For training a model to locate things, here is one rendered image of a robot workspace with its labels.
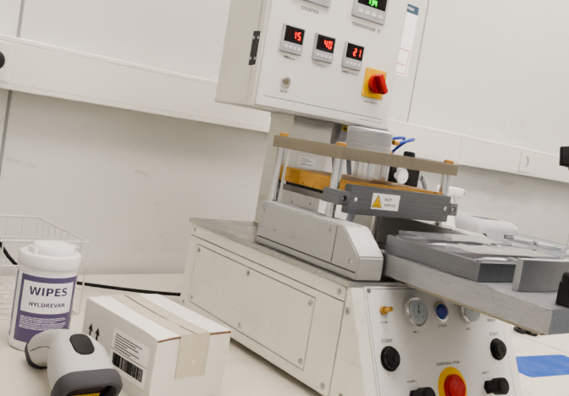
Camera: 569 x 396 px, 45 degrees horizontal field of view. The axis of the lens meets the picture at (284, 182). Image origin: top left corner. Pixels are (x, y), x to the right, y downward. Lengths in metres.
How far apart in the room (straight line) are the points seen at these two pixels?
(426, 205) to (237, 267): 0.33
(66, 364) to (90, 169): 0.72
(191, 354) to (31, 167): 0.67
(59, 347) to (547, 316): 0.56
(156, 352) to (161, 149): 0.78
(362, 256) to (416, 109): 1.27
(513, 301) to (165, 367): 0.43
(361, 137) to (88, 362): 0.57
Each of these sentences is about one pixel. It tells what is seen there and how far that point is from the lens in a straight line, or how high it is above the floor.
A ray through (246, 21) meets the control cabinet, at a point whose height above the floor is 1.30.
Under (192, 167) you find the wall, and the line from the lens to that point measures 1.64.
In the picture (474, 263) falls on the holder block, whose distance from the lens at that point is 0.90.
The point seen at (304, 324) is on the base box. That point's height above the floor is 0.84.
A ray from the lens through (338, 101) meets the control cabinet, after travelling 1.31.
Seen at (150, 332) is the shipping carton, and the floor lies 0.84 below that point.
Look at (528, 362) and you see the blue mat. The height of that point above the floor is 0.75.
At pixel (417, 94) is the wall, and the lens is 2.18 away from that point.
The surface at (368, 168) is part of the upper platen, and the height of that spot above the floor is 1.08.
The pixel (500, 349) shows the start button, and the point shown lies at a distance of 1.15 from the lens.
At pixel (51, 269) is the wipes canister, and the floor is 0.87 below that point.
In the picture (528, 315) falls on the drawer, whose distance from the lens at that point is 0.85.
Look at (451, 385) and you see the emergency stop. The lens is 1.05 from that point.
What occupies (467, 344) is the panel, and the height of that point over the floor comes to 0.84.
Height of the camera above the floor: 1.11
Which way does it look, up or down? 4 degrees down
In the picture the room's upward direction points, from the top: 9 degrees clockwise
